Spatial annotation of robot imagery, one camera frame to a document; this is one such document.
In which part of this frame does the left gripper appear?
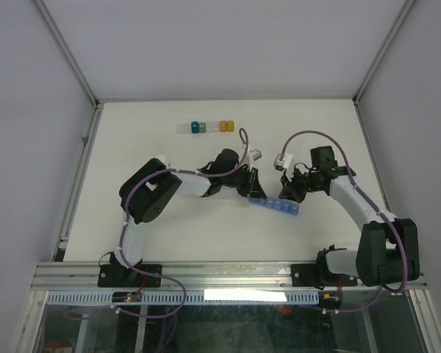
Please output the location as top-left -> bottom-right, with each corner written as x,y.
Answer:
222,166 -> 267,200

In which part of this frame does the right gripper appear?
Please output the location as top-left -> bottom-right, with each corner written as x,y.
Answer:
278,165 -> 321,204

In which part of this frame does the blue weekly pill organizer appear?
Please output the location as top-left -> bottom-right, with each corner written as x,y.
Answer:
249,196 -> 300,216

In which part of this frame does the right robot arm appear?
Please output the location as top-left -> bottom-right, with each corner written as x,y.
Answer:
274,146 -> 420,288

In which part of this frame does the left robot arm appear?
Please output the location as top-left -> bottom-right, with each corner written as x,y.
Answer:
113,149 -> 267,286

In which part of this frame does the white cap pill bottle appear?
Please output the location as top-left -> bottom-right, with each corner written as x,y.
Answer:
157,155 -> 170,166

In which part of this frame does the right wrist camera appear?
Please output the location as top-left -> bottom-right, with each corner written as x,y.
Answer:
273,153 -> 293,172

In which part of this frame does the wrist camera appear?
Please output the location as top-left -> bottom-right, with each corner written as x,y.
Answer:
273,153 -> 293,172
247,146 -> 262,163

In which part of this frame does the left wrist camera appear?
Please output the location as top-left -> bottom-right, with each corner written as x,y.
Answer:
247,146 -> 262,163

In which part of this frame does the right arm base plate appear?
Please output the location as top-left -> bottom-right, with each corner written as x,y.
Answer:
290,263 -> 358,290

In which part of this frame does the grey slotted cable duct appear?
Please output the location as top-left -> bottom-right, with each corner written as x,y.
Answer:
47,289 -> 319,306

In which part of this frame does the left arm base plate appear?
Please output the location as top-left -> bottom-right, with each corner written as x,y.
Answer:
97,263 -> 161,288

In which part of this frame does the right aluminium frame post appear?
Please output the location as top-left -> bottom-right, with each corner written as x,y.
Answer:
352,0 -> 418,106

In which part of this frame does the aluminium frame post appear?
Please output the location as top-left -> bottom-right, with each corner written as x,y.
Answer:
352,0 -> 418,106
31,0 -> 99,109

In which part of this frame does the aluminium front rail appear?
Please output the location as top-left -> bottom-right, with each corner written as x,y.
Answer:
31,260 -> 426,293

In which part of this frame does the left aluminium frame post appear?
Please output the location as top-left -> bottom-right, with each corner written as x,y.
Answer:
31,0 -> 99,109

